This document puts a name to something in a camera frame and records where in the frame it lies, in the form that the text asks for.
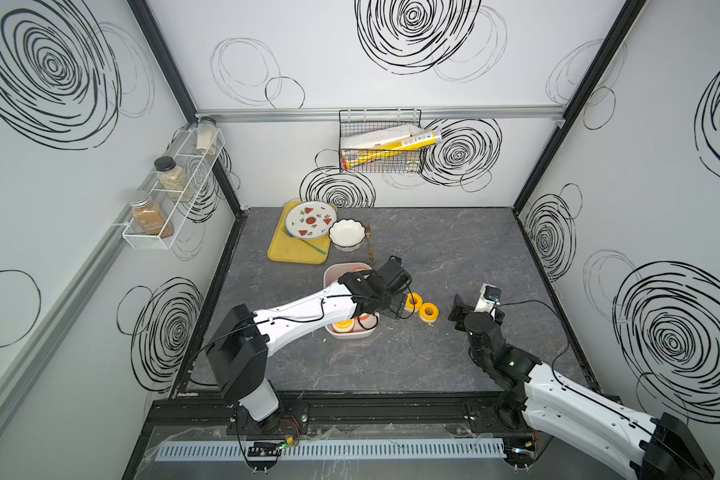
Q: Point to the black wire wall basket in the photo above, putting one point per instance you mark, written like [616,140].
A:
[356,121]

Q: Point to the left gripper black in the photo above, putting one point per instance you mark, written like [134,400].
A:
[396,307]

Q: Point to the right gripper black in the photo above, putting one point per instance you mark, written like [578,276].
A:
[458,307]

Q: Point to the black vertical frame post right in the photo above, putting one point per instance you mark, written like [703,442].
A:
[614,39]

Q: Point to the silver left wall rail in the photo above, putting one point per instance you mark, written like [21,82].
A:
[52,234]

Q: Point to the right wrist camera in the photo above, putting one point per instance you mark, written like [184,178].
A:
[489,299]

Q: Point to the black vertical frame post left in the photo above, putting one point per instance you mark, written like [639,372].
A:
[159,48]

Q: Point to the black vertical frame post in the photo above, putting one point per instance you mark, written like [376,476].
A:
[159,48]
[614,39]

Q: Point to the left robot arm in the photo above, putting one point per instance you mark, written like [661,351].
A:
[239,350]

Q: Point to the white slotted cable duct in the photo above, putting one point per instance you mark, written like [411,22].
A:
[383,449]

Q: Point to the yellow tape roll end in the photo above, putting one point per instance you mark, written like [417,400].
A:
[366,317]

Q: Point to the white wire spice rack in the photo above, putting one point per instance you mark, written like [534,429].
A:
[188,219]

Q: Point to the spice jar far white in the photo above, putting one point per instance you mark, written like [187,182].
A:
[206,133]

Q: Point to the yellow tape roll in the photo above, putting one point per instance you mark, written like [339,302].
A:
[343,327]
[413,302]

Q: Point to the gold ornate fork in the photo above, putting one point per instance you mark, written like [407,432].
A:
[367,231]

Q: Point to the watermelon pattern plate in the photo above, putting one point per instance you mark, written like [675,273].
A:
[310,220]

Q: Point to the white scalloped bowl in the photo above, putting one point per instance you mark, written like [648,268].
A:
[347,235]

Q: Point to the yellow plastic tray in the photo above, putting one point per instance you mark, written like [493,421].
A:
[287,250]

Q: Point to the iridescent blue-green fork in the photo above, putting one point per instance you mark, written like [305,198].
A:
[306,242]

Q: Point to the spice jar brown contents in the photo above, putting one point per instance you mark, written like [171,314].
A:
[149,214]

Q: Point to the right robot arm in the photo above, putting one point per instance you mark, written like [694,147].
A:
[632,443]

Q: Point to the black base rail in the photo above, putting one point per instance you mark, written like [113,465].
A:
[301,414]

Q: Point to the yellow white foil box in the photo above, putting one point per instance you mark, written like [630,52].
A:
[396,146]

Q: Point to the spice jar black lid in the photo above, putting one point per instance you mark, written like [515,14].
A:
[174,180]

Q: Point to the white plastic storage box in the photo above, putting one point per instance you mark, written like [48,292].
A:
[361,329]

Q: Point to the silver horizontal wall rail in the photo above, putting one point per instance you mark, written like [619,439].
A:
[321,114]

